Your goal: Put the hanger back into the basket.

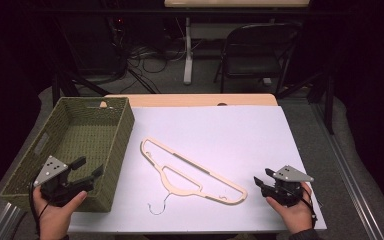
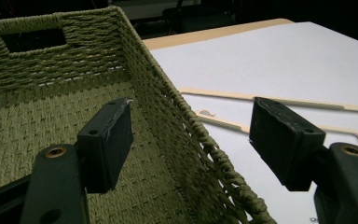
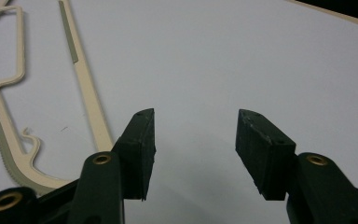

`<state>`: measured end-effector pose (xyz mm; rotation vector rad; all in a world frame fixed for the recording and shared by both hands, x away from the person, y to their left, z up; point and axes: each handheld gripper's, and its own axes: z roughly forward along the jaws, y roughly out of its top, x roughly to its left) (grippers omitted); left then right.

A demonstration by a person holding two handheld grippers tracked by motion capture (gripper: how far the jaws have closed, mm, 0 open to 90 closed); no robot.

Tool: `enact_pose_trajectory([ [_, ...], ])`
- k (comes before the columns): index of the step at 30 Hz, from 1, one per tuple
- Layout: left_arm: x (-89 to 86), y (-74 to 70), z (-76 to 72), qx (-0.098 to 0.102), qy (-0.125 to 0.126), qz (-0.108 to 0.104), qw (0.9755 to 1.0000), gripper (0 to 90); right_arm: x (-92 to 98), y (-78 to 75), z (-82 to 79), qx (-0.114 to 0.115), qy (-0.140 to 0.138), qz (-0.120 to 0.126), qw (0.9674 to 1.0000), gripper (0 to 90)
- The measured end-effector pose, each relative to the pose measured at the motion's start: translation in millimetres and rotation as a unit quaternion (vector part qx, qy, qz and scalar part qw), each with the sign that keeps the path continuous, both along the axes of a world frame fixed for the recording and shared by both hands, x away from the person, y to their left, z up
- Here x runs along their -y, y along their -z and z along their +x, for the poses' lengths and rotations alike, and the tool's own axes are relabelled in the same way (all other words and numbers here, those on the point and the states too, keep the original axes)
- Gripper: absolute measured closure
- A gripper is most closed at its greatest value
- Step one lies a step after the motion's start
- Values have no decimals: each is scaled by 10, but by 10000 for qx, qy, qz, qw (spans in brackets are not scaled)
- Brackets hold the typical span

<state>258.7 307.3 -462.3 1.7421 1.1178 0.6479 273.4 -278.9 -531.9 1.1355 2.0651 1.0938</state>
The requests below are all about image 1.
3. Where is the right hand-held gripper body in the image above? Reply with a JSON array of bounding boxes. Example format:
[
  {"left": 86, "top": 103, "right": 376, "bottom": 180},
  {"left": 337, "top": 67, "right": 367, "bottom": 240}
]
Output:
[{"left": 262, "top": 165, "right": 315, "bottom": 208}]

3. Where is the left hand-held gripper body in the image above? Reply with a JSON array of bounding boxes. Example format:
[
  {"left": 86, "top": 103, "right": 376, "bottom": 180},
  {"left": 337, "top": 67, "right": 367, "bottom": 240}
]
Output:
[{"left": 33, "top": 155, "right": 81, "bottom": 208}]

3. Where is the green woven basket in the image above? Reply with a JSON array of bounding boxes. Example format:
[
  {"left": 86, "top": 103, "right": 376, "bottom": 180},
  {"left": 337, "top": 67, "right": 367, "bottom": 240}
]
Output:
[{"left": 0, "top": 96, "right": 136, "bottom": 214}]

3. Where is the beige clothes hanger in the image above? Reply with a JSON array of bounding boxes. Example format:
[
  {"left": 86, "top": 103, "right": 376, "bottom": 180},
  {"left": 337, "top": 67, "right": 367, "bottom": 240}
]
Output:
[{"left": 139, "top": 136, "right": 249, "bottom": 216}]

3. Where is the person's right hand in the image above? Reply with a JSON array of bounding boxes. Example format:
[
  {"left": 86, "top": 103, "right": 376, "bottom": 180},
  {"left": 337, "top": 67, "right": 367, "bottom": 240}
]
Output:
[{"left": 265, "top": 182, "right": 315, "bottom": 235}]

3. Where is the person's left hand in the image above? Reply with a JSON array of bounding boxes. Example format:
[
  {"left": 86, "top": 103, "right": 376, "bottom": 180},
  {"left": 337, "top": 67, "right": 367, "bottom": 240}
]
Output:
[{"left": 32, "top": 186, "right": 89, "bottom": 240}]

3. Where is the white table mat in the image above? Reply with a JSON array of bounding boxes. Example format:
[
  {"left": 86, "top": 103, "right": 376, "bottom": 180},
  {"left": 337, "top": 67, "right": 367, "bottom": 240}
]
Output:
[{"left": 68, "top": 105, "right": 328, "bottom": 234}]

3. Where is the black metal stand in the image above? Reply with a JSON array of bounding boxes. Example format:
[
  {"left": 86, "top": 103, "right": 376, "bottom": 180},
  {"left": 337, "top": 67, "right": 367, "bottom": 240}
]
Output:
[
  {"left": 50, "top": 68, "right": 112, "bottom": 108},
  {"left": 275, "top": 70, "right": 336, "bottom": 136}
]

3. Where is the black folding chair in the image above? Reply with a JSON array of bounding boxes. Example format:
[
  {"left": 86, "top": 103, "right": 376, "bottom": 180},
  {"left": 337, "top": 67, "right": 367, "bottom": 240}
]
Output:
[{"left": 213, "top": 22, "right": 303, "bottom": 95}]

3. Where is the white-legged desk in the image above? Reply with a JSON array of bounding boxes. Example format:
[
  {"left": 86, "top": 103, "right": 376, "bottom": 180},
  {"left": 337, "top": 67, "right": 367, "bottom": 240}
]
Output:
[{"left": 163, "top": 0, "right": 311, "bottom": 86}]

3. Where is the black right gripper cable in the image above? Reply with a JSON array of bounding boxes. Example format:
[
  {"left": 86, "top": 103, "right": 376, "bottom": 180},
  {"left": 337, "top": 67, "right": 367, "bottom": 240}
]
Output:
[{"left": 300, "top": 185, "right": 319, "bottom": 229}]

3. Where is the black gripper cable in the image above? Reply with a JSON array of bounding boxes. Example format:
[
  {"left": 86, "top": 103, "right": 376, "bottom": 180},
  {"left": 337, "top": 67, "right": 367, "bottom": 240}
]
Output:
[
  {"left": 300, "top": 185, "right": 319, "bottom": 229},
  {"left": 28, "top": 181, "right": 52, "bottom": 236}
]

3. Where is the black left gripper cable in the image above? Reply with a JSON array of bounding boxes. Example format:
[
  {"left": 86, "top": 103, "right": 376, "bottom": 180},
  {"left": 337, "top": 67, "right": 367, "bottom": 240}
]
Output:
[{"left": 28, "top": 181, "right": 52, "bottom": 236}]

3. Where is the aluminium rail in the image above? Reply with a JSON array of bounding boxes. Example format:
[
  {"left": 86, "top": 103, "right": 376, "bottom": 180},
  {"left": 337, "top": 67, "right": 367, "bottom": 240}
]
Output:
[
  {"left": 312, "top": 103, "right": 384, "bottom": 240},
  {"left": 0, "top": 201, "right": 26, "bottom": 240}
]

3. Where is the tangle of floor cables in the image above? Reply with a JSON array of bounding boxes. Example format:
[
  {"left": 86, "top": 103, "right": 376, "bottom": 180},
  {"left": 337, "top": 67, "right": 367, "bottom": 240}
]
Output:
[{"left": 111, "top": 19, "right": 194, "bottom": 95}]

